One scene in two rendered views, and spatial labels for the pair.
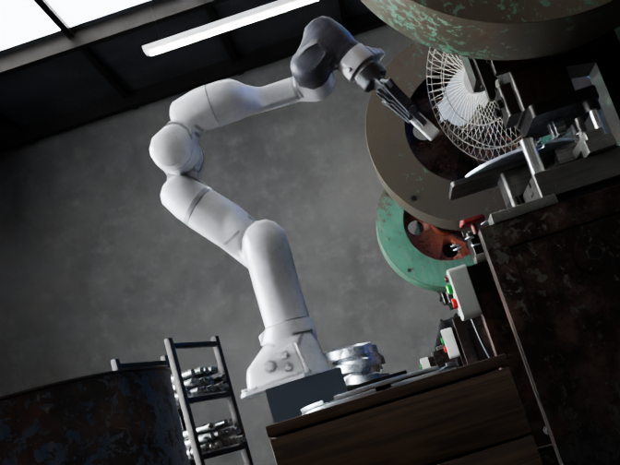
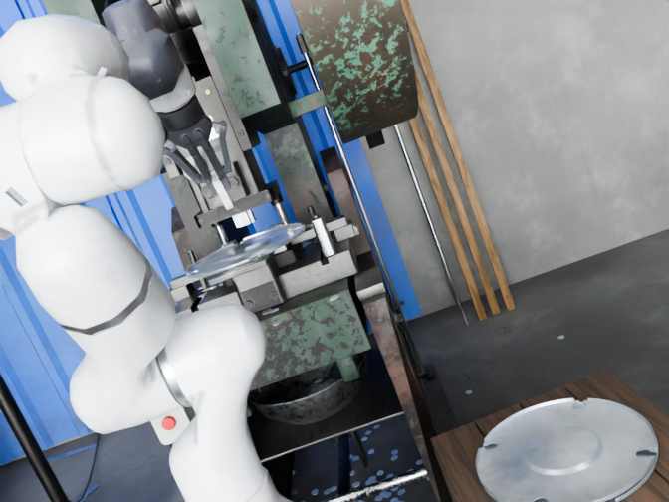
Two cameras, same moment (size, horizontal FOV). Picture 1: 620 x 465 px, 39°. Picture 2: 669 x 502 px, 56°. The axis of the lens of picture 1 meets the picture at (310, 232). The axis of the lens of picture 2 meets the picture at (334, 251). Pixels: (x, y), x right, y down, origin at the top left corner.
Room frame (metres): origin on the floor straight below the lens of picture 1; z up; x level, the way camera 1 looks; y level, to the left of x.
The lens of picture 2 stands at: (1.81, 0.89, 1.02)
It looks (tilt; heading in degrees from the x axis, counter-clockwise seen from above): 13 degrees down; 271
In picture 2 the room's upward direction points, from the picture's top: 21 degrees counter-clockwise
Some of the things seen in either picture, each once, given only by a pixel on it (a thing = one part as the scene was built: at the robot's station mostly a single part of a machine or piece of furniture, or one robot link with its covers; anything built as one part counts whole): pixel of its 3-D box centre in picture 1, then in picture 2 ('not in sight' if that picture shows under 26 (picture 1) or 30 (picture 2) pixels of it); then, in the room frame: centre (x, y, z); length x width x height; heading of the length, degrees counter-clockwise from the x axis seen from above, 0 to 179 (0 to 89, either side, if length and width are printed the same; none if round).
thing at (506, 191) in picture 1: (507, 197); (254, 281); (2.03, -0.48, 0.72); 0.25 x 0.14 x 0.14; 87
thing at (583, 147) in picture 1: (587, 137); (320, 224); (1.85, -0.64, 0.76); 0.17 x 0.06 x 0.10; 177
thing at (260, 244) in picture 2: (518, 166); (245, 249); (2.03, -0.52, 0.78); 0.29 x 0.29 x 0.01
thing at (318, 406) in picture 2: not in sight; (314, 384); (2.02, -0.65, 0.36); 0.34 x 0.34 x 0.10
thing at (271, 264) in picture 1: (273, 271); (217, 400); (2.04, 0.11, 0.71); 0.18 x 0.11 x 0.25; 6
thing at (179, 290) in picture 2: not in sight; (194, 270); (2.19, -0.66, 0.76); 0.17 x 0.06 x 0.10; 177
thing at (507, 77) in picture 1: (516, 61); (209, 141); (2.02, -0.61, 1.04); 0.17 x 0.15 x 0.30; 87
